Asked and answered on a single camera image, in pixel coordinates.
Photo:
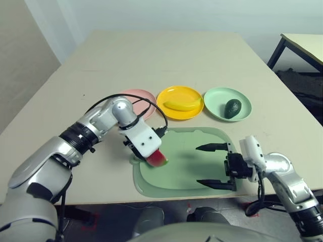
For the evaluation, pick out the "light green round plate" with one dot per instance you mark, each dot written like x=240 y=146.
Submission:
x=217 y=100

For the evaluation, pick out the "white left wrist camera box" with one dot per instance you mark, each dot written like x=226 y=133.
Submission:
x=142 y=137

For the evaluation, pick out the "green silicone tray mat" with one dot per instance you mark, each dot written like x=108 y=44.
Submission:
x=181 y=174

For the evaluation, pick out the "black main table frame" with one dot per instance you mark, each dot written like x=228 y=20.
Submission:
x=85 y=214

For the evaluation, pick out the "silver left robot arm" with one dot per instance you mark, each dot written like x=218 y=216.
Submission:
x=50 y=161

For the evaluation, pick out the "red watermelon slice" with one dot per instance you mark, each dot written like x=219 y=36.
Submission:
x=157 y=158

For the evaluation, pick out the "grey left robot leg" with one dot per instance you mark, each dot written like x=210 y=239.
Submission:
x=149 y=219

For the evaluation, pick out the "grey robot torso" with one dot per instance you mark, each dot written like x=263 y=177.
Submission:
x=202 y=234

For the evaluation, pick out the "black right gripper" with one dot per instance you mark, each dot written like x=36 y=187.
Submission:
x=237 y=166

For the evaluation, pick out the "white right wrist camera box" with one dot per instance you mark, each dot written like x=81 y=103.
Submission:
x=252 y=151

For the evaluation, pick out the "yellow round plate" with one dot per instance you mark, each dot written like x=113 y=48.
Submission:
x=179 y=93

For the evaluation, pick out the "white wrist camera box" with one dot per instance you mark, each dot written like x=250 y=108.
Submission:
x=252 y=151
x=142 y=137

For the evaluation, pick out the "grey right robot leg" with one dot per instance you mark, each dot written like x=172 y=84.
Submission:
x=209 y=214

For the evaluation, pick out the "grey robot leg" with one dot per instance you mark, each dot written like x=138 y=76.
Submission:
x=209 y=214
x=149 y=219

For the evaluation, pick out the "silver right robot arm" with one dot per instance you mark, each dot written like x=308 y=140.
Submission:
x=290 y=181

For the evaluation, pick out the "yellow banana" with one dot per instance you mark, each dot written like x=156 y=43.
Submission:
x=181 y=106

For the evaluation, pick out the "beige side table black legs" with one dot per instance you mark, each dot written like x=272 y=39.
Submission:
x=302 y=45

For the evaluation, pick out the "pink round plate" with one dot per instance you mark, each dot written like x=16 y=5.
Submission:
x=143 y=97

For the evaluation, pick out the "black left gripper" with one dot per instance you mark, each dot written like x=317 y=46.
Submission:
x=131 y=146

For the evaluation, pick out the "dark green avocado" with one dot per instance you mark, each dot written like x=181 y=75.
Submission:
x=232 y=108

